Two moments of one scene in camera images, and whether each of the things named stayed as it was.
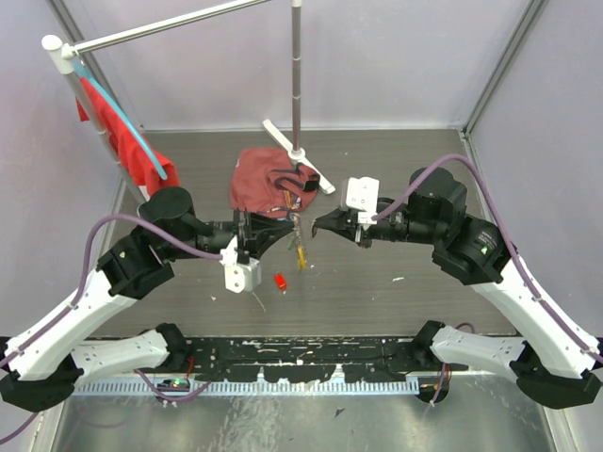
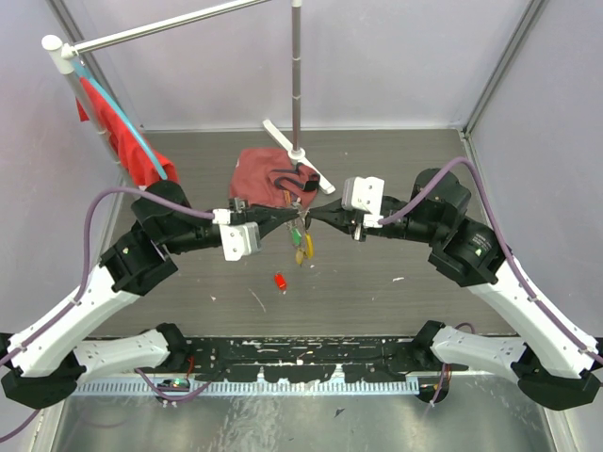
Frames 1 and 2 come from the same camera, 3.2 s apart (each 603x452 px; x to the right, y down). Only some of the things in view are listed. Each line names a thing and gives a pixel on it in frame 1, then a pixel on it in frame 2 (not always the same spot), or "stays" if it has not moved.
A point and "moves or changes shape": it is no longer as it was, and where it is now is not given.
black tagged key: (297, 225) → (295, 205)
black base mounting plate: (309, 359) stays
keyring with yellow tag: (301, 252) moves or changes shape
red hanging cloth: (129, 149) stays
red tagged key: (281, 282) stays
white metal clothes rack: (64, 54) stays
